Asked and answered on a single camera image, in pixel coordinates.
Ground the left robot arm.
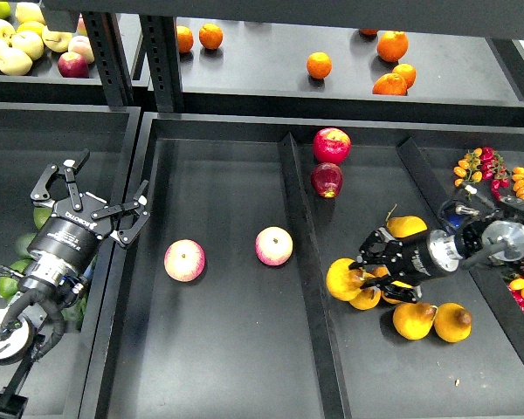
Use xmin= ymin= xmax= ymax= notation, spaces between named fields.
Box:
xmin=0 ymin=150 xmax=150 ymax=418

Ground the dark green avocado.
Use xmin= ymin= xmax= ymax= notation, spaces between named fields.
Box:
xmin=63 ymin=256 xmax=98 ymax=332

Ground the yellow pear with brown end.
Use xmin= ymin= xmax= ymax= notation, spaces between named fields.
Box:
xmin=349 ymin=287 xmax=381 ymax=311

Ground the orange middle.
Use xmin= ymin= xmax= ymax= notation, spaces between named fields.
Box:
xmin=306 ymin=52 xmax=333 ymax=79

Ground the black centre tray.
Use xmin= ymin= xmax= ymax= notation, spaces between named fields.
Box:
xmin=80 ymin=113 xmax=524 ymax=418

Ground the dark red apple on shelf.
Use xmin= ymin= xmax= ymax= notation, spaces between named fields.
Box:
xmin=58 ymin=52 xmax=89 ymax=79

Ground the large orange upper right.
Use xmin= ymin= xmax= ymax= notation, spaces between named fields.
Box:
xmin=376 ymin=31 xmax=409 ymax=62

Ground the green avocado upper left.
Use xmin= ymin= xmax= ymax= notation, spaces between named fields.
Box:
xmin=33 ymin=207 xmax=52 ymax=230

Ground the black shelf post left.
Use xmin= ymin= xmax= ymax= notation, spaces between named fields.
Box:
xmin=81 ymin=11 xmax=134 ymax=107

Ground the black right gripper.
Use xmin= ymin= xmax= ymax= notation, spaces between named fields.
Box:
xmin=348 ymin=227 xmax=463 ymax=303

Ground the cherry tomato cluster upper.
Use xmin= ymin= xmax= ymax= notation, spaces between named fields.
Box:
xmin=453 ymin=147 xmax=511 ymax=191

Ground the orange far left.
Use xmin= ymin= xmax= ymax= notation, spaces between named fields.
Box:
xmin=176 ymin=25 xmax=194 ymax=54

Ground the orange front right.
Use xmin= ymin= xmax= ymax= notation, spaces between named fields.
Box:
xmin=372 ymin=72 xmax=408 ymax=96

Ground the orange behind right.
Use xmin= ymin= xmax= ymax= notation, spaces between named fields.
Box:
xmin=392 ymin=63 xmax=417 ymax=89

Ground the yellow apple front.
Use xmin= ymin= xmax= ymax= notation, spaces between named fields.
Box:
xmin=0 ymin=47 xmax=32 ymax=76

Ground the bright red apple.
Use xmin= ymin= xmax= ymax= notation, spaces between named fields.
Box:
xmin=313 ymin=127 xmax=352 ymax=165

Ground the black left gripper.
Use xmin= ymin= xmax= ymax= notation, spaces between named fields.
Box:
xmin=28 ymin=148 xmax=150 ymax=274

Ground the black shelf post right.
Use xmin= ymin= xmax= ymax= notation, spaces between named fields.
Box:
xmin=139 ymin=15 xmax=185 ymax=113

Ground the black left tray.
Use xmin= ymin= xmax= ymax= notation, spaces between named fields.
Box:
xmin=0 ymin=103 xmax=140 ymax=418

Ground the pink apple right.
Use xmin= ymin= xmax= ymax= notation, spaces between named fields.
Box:
xmin=255 ymin=226 xmax=293 ymax=266

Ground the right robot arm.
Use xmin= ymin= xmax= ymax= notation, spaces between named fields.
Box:
xmin=348 ymin=182 xmax=524 ymax=303

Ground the green avocado middle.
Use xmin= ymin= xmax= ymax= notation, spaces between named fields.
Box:
xmin=14 ymin=233 xmax=37 ymax=259

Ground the pink apple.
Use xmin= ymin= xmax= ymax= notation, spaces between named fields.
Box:
xmin=255 ymin=226 xmax=293 ymax=266
xmin=163 ymin=239 xmax=205 ymax=282

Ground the black shelf post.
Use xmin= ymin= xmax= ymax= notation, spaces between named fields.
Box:
xmin=139 ymin=15 xmax=185 ymax=113
xmin=81 ymin=11 xmax=134 ymax=107

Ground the black tray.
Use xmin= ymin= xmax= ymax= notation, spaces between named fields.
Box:
xmin=80 ymin=113 xmax=524 ymax=418
xmin=0 ymin=103 xmax=140 ymax=418

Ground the pink apple left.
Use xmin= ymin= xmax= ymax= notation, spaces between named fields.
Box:
xmin=163 ymin=239 xmax=205 ymax=282

